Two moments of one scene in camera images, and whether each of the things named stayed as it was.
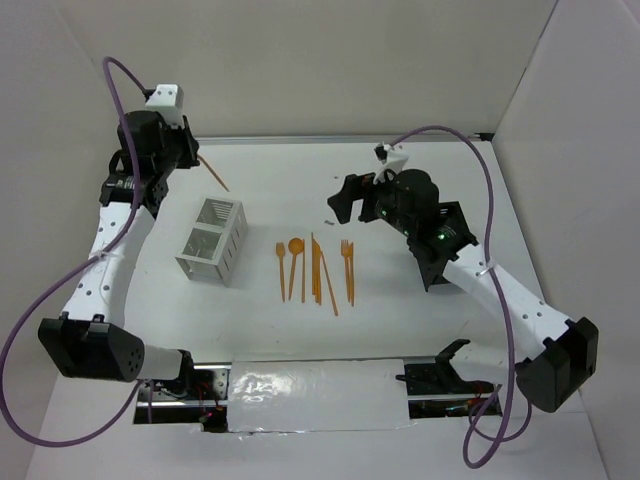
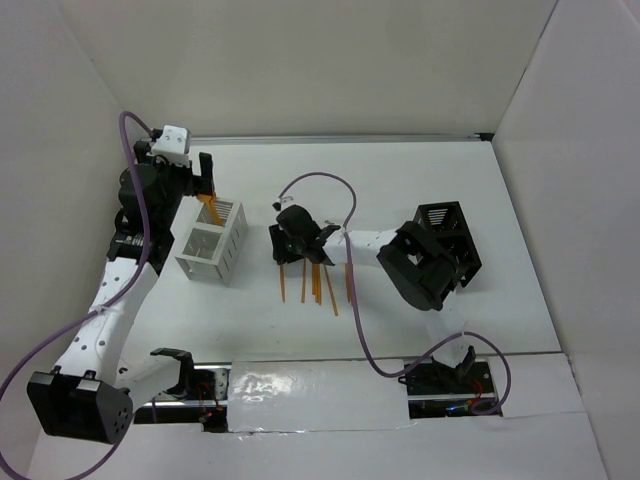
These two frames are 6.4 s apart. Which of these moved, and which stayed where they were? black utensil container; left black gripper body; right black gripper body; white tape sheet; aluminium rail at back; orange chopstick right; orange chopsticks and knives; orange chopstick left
Moved: orange chopsticks and knives; right black gripper body; left black gripper body
Stayed: aluminium rail at back; orange chopstick right; orange chopstick left; black utensil container; white tape sheet
